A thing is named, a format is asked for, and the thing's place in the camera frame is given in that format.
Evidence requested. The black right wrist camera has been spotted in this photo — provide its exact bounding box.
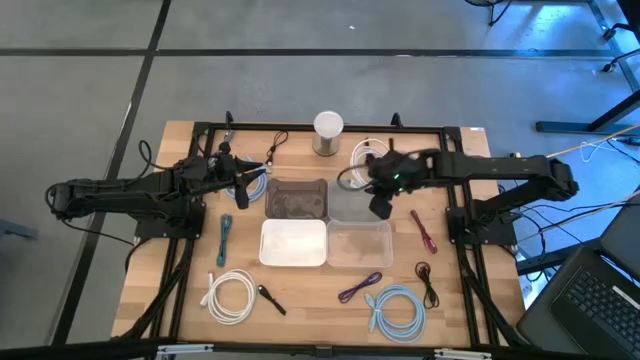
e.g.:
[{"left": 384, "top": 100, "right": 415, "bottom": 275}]
[{"left": 368, "top": 193, "right": 395, "bottom": 221}]

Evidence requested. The brown translucent plastic bin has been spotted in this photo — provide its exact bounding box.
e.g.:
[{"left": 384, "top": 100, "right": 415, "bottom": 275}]
[{"left": 264, "top": 177, "right": 330, "bottom": 221}]

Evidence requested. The black aluminium table frame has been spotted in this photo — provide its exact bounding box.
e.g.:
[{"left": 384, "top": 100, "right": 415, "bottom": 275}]
[{"left": 0, "top": 110, "right": 551, "bottom": 360}]

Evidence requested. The white plastic bin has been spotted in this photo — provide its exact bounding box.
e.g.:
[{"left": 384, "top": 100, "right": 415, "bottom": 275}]
[{"left": 258, "top": 218, "right": 329, "bottom": 268}]

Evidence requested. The white floor cable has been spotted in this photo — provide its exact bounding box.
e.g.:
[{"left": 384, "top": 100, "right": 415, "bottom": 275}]
[{"left": 578, "top": 139, "right": 617, "bottom": 164}]

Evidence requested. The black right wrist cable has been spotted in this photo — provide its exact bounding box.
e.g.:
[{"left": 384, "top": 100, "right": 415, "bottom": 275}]
[{"left": 337, "top": 166, "right": 376, "bottom": 193}]

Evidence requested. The clear plastic bin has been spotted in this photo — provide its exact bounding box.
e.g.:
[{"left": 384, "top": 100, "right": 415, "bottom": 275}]
[{"left": 325, "top": 219, "right": 395, "bottom": 270}]

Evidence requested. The purple braided cable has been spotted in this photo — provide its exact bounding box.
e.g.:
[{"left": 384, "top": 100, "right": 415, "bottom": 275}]
[{"left": 337, "top": 271, "right": 384, "bottom": 305}]

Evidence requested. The dark closed laptop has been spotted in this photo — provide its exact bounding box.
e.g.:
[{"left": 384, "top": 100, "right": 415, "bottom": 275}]
[{"left": 598, "top": 192, "right": 640, "bottom": 281}]

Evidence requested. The black adapter plug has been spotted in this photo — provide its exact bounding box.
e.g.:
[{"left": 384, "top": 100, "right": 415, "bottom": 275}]
[{"left": 256, "top": 284, "right": 288, "bottom": 317}]

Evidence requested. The grey translucent plastic bin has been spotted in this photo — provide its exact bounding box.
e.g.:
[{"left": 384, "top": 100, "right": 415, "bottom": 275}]
[{"left": 327, "top": 178, "right": 389, "bottom": 224}]

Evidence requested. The teal braided cable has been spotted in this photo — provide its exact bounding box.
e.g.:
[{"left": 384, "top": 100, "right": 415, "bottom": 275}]
[{"left": 216, "top": 213, "right": 234, "bottom": 269}]

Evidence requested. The red cable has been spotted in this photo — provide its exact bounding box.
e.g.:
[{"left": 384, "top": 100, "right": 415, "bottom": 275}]
[{"left": 409, "top": 208, "right": 439, "bottom": 255}]

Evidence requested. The grey furniture foot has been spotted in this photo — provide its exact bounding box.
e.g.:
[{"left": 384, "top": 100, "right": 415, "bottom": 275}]
[{"left": 0, "top": 218, "right": 39, "bottom": 241}]

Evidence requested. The black open laptop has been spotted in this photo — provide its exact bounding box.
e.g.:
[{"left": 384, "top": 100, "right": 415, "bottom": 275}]
[{"left": 516, "top": 244, "right": 640, "bottom": 360}]

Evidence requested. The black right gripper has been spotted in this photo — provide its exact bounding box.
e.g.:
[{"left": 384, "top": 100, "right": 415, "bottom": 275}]
[{"left": 365, "top": 149, "right": 434, "bottom": 195}]

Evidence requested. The yellow power cord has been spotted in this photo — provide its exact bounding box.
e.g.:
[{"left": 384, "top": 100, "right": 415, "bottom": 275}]
[{"left": 547, "top": 124, "right": 640, "bottom": 159}]

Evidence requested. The black office chair base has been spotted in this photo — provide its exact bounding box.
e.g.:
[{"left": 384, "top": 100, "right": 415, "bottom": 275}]
[{"left": 601, "top": 0, "right": 640, "bottom": 75}]

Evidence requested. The black desk leg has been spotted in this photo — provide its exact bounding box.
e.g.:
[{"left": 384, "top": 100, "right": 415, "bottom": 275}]
[{"left": 535, "top": 89, "right": 640, "bottom": 135}]

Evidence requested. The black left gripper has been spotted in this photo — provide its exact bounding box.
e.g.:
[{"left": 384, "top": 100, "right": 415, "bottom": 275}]
[{"left": 192, "top": 153, "right": 268, "bottom": 189}]

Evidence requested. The light blue cable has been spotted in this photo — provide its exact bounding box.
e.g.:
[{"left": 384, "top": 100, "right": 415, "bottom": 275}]
[
  {"left": 363, "top": 284, "right": 428, "bottom": 345},
  {"left": 222, "top": 159, "right": 270, "bottom": 204}
]

